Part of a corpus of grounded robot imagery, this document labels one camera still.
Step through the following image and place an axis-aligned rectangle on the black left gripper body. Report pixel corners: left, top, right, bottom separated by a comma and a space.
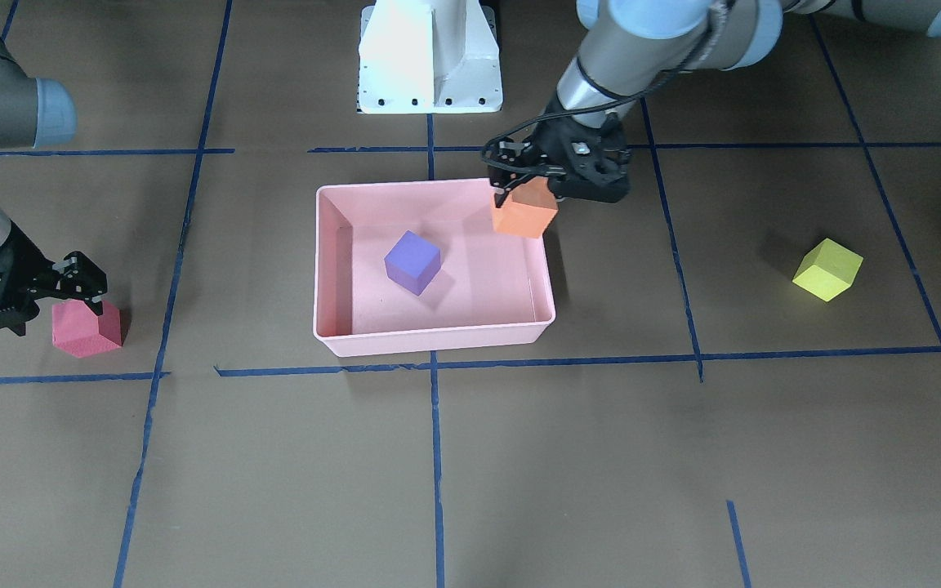
533, 113, 631, 203

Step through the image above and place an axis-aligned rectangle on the orange foam block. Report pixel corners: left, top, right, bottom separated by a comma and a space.
492, 177, 559, 238

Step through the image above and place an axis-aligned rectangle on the purple foam block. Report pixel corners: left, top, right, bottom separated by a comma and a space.
384, 231, 442, 296

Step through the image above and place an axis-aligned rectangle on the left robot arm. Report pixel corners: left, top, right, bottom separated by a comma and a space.
480, 1, 941, 207

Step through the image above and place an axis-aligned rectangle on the pink plastic bin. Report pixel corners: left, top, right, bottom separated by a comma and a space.
311, 178, 557, 357

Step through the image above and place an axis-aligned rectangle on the red foam block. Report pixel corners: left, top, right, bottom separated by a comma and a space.
51, 299, 123, 358

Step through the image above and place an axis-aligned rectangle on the yellow foam block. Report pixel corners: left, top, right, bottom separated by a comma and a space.
792, 238, 863, 302

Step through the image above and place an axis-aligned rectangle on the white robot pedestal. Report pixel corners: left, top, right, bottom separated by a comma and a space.
356, 1, 504, 115

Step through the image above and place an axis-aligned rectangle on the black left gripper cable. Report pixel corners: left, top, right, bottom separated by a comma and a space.
480, 0, 737, 164

